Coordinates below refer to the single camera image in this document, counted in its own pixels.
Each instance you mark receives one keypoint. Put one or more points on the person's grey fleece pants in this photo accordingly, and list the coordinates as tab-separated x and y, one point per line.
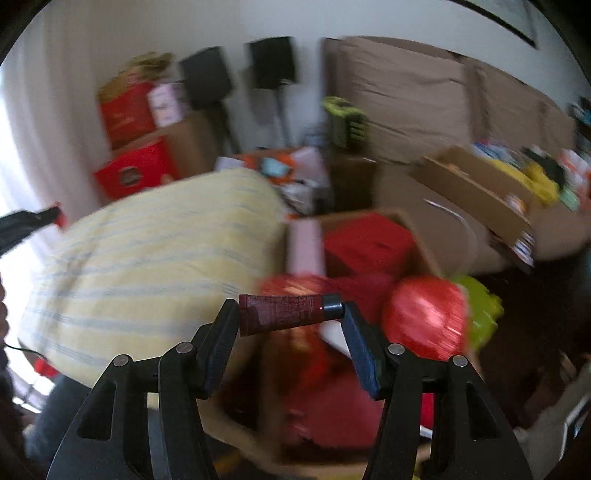
60	415

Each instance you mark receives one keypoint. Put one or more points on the black speaker stand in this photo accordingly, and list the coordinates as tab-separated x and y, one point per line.
281	115
226	129

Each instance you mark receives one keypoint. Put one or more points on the brown sofa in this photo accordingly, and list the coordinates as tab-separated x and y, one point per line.
397	184

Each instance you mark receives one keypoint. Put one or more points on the orange white plastic bag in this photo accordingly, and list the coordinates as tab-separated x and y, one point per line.
577	166

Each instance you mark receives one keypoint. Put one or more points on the white floor appliance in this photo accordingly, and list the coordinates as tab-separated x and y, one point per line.
549	415

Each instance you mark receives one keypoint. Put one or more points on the large closed cardboard box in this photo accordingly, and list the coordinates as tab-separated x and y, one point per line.
194	143

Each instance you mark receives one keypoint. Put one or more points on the yellow plastic bag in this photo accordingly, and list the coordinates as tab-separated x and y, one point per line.
542	182

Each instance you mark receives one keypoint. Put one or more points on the red paper carton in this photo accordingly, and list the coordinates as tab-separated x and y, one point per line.
364	249

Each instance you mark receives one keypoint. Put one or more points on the dark red tube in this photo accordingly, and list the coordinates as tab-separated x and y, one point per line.
281	311

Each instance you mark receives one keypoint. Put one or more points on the black speaker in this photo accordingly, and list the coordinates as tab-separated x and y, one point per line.
205	76
272	62

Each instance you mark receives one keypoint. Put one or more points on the black framed ink painting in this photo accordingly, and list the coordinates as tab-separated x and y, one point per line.
503	11

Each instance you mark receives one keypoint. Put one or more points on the large beige sofa cushion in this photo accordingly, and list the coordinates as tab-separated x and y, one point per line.
401	101

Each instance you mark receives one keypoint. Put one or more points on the green black portable radio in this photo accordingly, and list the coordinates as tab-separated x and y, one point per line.
346	122

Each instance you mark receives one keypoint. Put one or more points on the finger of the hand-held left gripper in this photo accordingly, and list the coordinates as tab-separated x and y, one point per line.
23	224

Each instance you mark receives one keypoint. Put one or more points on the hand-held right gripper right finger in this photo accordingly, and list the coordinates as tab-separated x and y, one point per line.
362	350

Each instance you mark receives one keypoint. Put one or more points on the red tea gift bag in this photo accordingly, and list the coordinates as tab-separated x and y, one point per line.
127	113

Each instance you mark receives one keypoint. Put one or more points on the brown cardboard box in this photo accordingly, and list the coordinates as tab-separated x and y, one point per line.
427	258

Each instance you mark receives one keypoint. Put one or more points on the red cartoon gift bag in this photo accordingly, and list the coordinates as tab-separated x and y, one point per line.
323	401

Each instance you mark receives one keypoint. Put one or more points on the red plastic twine ball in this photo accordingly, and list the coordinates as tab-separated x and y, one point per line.
425	318

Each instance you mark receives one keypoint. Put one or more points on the pink box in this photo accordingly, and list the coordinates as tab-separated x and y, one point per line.
304	244

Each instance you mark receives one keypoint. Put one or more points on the white sheer curtain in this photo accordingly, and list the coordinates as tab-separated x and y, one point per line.
27	138

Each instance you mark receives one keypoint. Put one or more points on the long shallow cardboard tray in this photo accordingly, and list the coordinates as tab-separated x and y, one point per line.
466	184

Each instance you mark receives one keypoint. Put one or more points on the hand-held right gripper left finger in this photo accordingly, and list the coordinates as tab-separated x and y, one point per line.
221	346

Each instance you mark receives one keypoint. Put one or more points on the gold gift bag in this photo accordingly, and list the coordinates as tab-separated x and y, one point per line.
143	67

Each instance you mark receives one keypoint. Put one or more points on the green plastic toy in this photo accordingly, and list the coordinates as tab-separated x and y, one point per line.
482	309

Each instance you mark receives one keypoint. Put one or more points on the red cookie gift box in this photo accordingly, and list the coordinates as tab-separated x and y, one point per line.
134	173

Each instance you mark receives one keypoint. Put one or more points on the pink white tissue pack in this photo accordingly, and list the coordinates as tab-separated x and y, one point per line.
166	104

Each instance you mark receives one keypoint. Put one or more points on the yellow checked tablecloth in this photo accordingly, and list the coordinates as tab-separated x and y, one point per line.
138	254

